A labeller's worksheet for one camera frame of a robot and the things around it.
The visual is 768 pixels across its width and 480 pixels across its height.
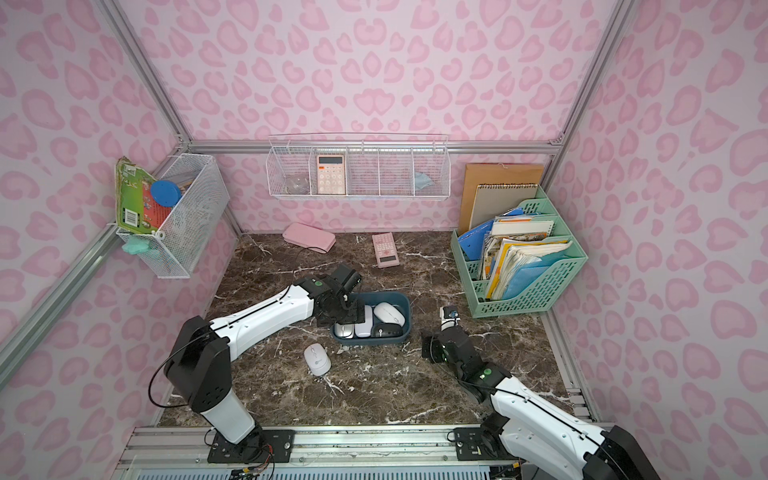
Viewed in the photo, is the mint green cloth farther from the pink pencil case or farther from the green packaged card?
the pink pencil case

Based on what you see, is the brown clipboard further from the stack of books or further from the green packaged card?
the green packaged card

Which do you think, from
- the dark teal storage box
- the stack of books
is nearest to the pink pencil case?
the dark teal storage box

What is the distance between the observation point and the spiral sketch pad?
3.18ft

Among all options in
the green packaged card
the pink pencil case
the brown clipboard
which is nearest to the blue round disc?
the green packaged card

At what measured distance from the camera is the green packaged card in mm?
676
